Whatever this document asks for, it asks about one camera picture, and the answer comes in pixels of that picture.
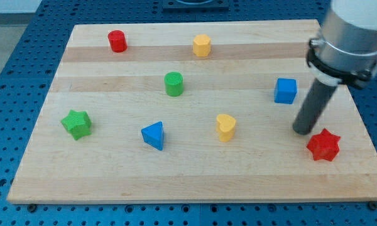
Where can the yellow heart block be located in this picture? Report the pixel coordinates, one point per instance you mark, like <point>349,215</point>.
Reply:
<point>225,127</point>

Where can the green cylinder block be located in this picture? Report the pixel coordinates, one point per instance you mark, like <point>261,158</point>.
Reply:
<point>174,84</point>

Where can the green star block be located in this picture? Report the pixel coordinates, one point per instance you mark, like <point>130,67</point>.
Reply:
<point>77,124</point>

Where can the red star block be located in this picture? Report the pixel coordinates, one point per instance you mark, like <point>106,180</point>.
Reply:
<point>324,146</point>

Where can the blue triangle block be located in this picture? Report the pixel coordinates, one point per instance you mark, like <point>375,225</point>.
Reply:
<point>154,135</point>

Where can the yellow hexagon block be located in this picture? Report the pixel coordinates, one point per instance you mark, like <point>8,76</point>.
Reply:
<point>202,45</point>

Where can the wooden board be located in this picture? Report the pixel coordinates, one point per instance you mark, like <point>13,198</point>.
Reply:
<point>265,161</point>

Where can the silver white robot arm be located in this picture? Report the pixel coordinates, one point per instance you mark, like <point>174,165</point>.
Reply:
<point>345,48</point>

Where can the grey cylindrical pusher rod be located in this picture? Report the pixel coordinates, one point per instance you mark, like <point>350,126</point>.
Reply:
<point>314,104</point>

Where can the blue cube block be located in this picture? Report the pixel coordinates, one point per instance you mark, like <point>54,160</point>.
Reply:
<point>285,91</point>

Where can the red cylinder block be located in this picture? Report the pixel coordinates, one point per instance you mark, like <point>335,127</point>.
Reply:
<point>117,41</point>

